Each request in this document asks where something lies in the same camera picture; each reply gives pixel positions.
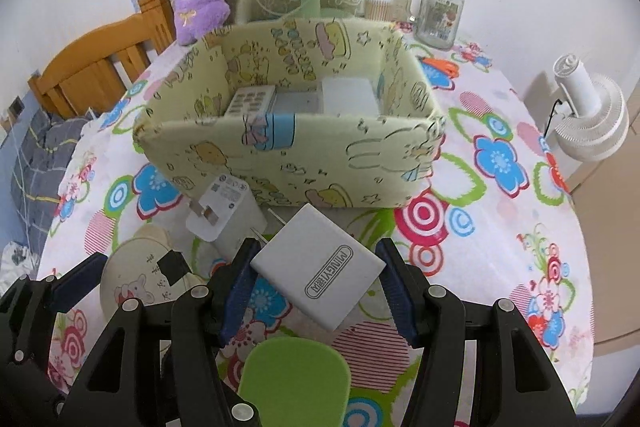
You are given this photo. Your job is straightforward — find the glass jar green lid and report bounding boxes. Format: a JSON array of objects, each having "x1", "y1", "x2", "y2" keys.
[{"x1": 407, "y1": 0, "x2": 464, "y2": 50}]

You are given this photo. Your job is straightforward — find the wall power socket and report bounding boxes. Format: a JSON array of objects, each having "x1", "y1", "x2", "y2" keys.
[{"x1": 1, "y1": 96, "x2": 25, "y2": 132}]

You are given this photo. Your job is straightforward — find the wooden bed headboard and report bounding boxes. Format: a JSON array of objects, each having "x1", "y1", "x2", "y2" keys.
[{"x1": 28, "y1": 0, "x2": 176, "y2": 119}]

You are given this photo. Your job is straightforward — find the grey plaid blanket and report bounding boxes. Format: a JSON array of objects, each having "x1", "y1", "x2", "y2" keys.
[{"x1": 1, "y1": 108, "x2": 89, "y2": 256}]

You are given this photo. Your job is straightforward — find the white standing fan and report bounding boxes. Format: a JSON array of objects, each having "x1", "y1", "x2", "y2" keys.
[{"x1": 544, "y1": 53, "x2": 629, "y2": 162}]

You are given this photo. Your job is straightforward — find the white plug charger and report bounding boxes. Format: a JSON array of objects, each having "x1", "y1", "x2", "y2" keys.
[{"x1": 186, "y1": 174, "x2": 267, "y2": 261}]

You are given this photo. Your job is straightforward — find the cotton swab container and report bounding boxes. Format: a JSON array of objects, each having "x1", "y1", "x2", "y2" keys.
[{"x1": 363, "y1": 0, "x2": 395, "y2": 22}]

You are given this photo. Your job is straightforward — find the white remote control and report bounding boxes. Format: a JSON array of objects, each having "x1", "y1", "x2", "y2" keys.
[{"x1": 224, "y1": 84, "x2": 276, "y2": 117}]

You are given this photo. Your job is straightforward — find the round cream pocket mirror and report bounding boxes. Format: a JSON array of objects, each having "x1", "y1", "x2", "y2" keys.
[{"x1": 100, "y1": 225, "x2": 204, "y2": 322}]

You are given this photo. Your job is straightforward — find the white rectangular box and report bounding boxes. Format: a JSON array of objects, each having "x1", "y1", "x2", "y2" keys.
[{"x1": 320, "y1": 77, "x2": 380, "y2": 117}]

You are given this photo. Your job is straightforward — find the white cube charger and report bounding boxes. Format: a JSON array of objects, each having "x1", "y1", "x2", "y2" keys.
[{"x1": 250, "y1": 204, "x2": 385, "y2": 331}]

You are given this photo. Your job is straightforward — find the green silicone pad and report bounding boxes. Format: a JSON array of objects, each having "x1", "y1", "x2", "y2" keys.
[{"x1": 238, "y1": 337, "x2": 352, "y2": 427}]

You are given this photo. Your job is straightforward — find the cartoon fabric storage box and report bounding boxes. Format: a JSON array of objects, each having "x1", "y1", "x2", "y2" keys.
[{"x1": 132, "y1": 18, "x2": 446, "y2": 208}]

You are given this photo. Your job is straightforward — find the orange handled scissors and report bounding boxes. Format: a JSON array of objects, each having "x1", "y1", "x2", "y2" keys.
[{"x1": 418, "y1": 56, "x2": 459, "y2": 79}]

